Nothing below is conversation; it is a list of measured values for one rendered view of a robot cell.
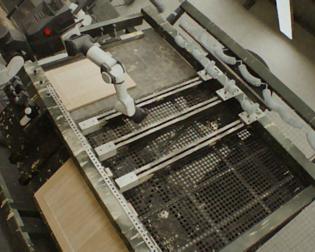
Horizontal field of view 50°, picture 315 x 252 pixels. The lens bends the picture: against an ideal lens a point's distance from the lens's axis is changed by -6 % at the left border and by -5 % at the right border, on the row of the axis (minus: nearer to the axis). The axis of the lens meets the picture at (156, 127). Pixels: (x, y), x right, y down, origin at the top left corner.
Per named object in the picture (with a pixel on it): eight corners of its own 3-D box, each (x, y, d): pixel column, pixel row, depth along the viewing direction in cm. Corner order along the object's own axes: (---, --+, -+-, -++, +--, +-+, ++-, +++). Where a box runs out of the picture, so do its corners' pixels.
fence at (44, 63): (38, 65, 264) (37, 61, 261) (140, 33, 306) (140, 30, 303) (40, 69, 262) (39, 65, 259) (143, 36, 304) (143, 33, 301)
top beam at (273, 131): (139, 15, 325) (140, 7, 317) (148, 14, 329) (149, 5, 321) (316, 197, 220) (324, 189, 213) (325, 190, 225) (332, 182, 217)
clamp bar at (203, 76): (77, 128, 231) (75, 103, 212) (212, 75, 283) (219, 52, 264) (83, 138, 226) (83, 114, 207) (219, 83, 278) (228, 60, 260)
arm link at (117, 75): (131, 93, 211) (126, 65, 199) (120, 102, 206) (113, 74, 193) (119, 88, 217) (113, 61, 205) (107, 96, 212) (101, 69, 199)
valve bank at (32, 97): (-12, 81, 248) (9, 59, 244) (3, 88, 260) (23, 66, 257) (10, 128, 224) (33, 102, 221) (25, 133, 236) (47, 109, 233)
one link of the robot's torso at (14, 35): (-8, 42, 187) (20, 27, 191) (-14, 30, 193) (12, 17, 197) (13, 74, 211) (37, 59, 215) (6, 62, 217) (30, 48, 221)
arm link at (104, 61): (127, 62, 199) (99, 41, 204) (111, 72, 192) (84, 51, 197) (125, 75, 208) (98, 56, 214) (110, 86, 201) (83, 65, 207)
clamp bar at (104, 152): (92, 152, 220) (92, 128, 202) (230, 93, 272) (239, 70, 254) (100, 164, 215) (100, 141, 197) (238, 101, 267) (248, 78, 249)
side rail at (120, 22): (28, 53, 281) (26, 42, 272) (138, 21, 329) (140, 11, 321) (30, 57, 278) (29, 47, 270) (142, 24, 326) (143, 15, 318)
